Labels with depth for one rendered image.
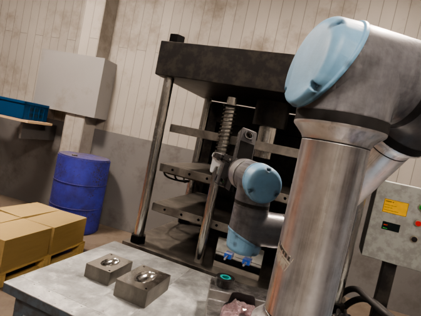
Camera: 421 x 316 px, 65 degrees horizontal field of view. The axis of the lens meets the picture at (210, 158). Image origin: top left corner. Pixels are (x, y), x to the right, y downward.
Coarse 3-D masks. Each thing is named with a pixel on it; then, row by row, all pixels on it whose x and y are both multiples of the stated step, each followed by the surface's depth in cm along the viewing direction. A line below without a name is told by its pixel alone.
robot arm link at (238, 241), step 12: (240, 204) 67; (240, 216) 67; (252, 216) 66; (264, 216) 67; (276, 216) 70; (240, 228) 67; (252, 228) 66; (264, 228) 67; (276, 228) 68; (228, 240) 69; (240, 240) 67; (252, 240) 67; (264, 240) 68; (276, 240) 68; (240, 252) 67; (252, 252) 67
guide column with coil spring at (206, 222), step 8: (232, 104) 183; (232, 112) 184; (224, 152) 186; (216, 168) 186; (216, 184) 186; (208, 192) 188; (216, 192) 187; (208, 200) 187; (208, 208) 187; (208, 216) 187; (208, 224) 188; (200, 232) 189; (208, 232) 189; (200, 240) 188; (200, 248) 188; (200, 256) 189
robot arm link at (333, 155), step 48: (336, 48) 36; (384, 48) 37; (288, 96) 43; (336, 96) 38; (384, 96) 37; (336, 144) 39; (336, 192) 39; (288, 240) 42; (336, 240) 40; (288, 288) 41; (336, 288) 41
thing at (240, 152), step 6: (240, 132) 85; (246, 132) 85; (252, 132) 85; (240, 138) 84; (246, 138) 84; (252, 138) 85; (240, 144) 83; (246, 144) 84; (252, 144) 84; (234, 150) 84; (240, 150) 82; (246, 150) 83; (252, 150) 84; (234, 156) 82; (240, 156) 82; (246, 156) 82; (252, 156) 83
